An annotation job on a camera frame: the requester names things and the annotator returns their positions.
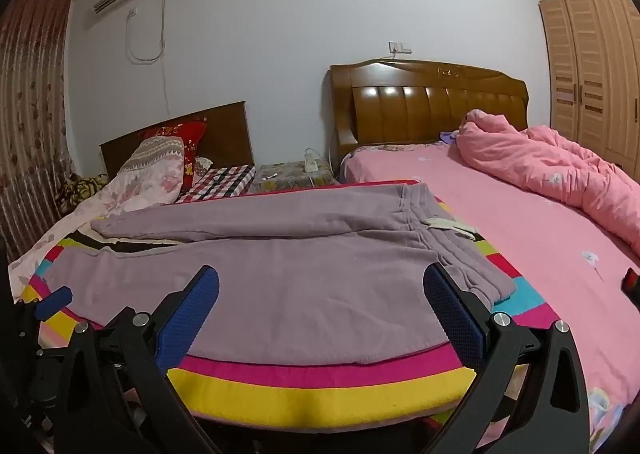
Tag glossy wooden headboard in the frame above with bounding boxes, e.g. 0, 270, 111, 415
328, 59, 530, 180

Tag red patterned pillow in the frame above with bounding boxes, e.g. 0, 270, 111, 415
145, 120, 208, 192

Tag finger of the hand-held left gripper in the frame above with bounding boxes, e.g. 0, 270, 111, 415
35, 286, 74, 321

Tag yellow black blanket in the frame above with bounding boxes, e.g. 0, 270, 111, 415
57, 173, 108, 217

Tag purple pants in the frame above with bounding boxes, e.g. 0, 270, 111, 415
42, 183, 518, 367

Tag red black object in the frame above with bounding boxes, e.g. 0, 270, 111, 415
621, 268, 640, 306

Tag nightstand with floral cover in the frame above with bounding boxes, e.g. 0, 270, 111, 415
247, 160, 341, 195

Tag white air conditioner cable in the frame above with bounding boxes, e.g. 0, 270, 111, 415
125, 0, 170, 118

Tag light wooden wardrobe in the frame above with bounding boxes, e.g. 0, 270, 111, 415
538, 0, 640, 175

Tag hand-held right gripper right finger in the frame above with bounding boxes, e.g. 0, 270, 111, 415
423, 263, 592, 454

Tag brown floral curtain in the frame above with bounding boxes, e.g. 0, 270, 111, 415
0, 0, 76, 265

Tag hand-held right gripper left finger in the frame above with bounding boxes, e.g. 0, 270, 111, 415
52, 264, 221, 454

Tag pink bedsheet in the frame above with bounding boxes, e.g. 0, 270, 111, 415
340, 141, 640, 454

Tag rainbow striped blanket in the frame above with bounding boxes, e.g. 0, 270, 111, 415
22, 179, 561, 430

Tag dark brown plain headboard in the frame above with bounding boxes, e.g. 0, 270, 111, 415
99, 101, 256, 180

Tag red white plaid cloth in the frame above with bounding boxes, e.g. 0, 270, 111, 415
175, 165, 256, 205

